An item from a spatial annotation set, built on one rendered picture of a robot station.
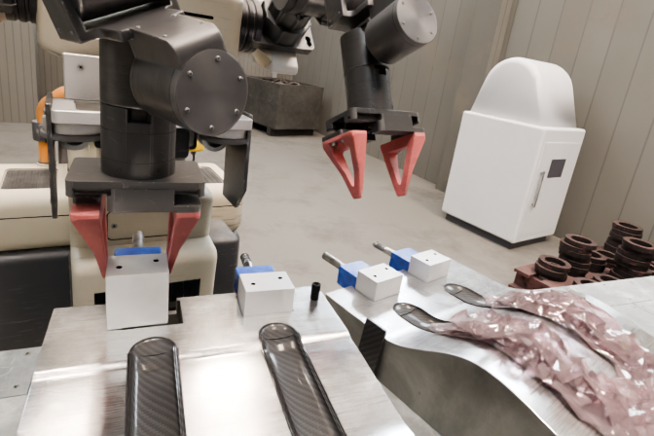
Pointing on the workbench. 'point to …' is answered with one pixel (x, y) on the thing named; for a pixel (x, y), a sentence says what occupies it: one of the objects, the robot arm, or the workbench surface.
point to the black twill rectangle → (372, 343)
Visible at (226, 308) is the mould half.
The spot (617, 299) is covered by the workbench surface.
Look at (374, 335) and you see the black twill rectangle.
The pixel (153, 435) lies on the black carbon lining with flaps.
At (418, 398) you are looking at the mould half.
